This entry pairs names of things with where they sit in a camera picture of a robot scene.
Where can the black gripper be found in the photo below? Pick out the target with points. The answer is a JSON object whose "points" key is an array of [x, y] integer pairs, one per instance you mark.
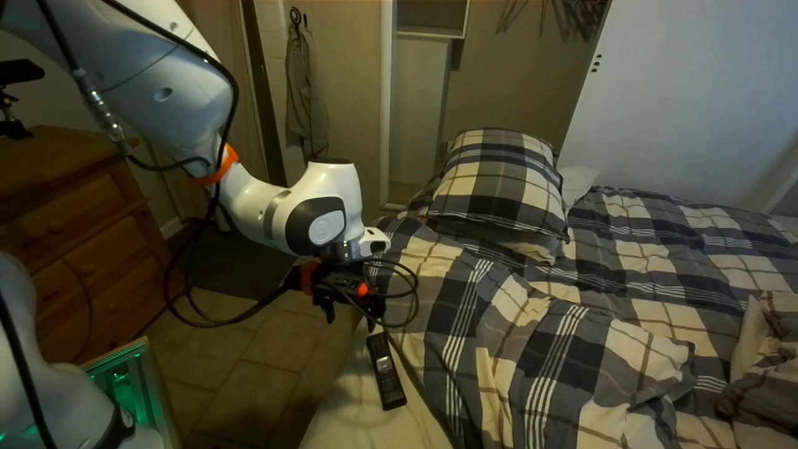
{"points": [[337, 282]]}

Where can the black remote controller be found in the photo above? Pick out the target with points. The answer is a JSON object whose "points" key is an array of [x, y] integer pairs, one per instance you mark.
{"points": [[388, 377]]}

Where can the plaid blanket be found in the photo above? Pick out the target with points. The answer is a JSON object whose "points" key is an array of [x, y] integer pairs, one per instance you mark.
{"points": [[514, 333]]}

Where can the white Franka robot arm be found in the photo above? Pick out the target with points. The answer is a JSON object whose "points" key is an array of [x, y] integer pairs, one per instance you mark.
{"points": [[152, 76]]}

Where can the green lit robot base platform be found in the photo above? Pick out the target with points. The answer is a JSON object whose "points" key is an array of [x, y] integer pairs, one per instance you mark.
{"points": [[127, 382]]}

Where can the bed with beige sheet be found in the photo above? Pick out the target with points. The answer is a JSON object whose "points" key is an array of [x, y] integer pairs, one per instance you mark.
{"points": [[357, 415]]}

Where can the dark floor rug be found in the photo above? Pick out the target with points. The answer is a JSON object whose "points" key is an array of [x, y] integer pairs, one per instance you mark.
{"points": [[241, 277]]}

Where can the plaid pillow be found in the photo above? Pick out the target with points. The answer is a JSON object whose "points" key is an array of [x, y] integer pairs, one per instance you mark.
{"points": [[499, 182]]}

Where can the grey cloth on hook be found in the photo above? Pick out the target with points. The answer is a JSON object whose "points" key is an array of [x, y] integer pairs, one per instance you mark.
{"points": [[300, 83]]}

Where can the white pillow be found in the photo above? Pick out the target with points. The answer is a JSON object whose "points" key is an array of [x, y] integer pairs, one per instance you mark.
{"points": [[578, 178]]}

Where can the wooden dresser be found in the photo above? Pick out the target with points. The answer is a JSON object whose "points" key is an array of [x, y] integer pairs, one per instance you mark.
{"points": [[77, 239]]}

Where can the white closet shelf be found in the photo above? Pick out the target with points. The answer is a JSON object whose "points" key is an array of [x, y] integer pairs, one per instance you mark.
{"points": [[432, 16]]}

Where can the beige curtain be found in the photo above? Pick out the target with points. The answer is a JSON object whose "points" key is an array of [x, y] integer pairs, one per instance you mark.
{"points": [[218, 26]]}

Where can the white closet door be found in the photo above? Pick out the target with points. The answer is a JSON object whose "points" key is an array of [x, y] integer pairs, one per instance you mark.
{"points": [[681, 91]]}

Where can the dried branches wall decoration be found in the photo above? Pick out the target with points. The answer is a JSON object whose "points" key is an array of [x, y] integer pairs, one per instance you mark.
{"points": [[564, 16]]}

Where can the black camera tripod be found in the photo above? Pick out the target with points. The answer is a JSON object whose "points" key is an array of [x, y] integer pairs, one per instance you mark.
{"points": [[16, 71]]}

